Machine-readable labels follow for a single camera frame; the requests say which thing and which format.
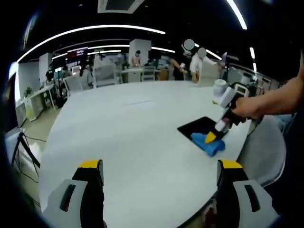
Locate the person's right hand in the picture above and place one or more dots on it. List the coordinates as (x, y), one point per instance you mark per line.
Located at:
(247, 109)

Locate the black tripod stand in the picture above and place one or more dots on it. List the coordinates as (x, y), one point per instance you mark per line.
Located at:
(26, 147)

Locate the white upright panel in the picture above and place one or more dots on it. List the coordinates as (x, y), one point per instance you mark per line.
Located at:
(209, 73)

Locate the red display screen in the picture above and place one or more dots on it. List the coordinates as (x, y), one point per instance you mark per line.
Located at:
(77, 52)

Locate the blue cleaning cloth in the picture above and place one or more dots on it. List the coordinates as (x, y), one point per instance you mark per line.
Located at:
(209, 146)

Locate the long curved ceiling light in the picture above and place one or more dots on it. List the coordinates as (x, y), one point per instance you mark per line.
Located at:
(107, 27)

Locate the white mesh office chair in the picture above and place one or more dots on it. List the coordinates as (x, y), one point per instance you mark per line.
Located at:
(149, 73)
(105, 76)

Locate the white side desk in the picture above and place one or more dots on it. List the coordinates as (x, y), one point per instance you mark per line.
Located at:
(35, 95)

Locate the small white cabinet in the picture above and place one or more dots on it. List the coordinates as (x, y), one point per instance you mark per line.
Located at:
(242, 90)

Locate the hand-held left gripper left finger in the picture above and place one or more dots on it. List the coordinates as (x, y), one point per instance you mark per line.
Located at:
(71, 202)

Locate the grey mesh office chair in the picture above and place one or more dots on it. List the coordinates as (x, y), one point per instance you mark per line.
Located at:
(263, 152)

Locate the short ceiling light strip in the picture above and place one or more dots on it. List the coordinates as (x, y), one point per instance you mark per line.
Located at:
(237, 14)

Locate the green potted plant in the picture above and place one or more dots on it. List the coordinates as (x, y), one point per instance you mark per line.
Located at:
(28, 91)

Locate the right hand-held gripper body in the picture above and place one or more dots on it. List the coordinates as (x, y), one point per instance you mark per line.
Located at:
(228, 96)

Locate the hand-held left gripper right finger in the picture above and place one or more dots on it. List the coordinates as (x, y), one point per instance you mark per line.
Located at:
(244, 204)

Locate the ceiling air vent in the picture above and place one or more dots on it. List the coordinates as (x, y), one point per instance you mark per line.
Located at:
(120, 6)

